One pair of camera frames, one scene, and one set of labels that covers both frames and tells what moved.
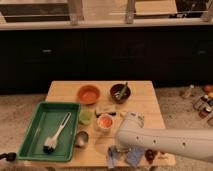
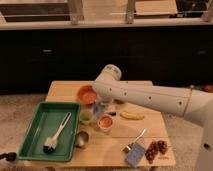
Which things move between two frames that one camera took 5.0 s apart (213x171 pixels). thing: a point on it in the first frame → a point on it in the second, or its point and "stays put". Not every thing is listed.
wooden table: [103, 104] stays put
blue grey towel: [113, 156] → [97, 109]
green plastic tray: [48, 118] stays put
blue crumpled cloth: [134, 155] stays put
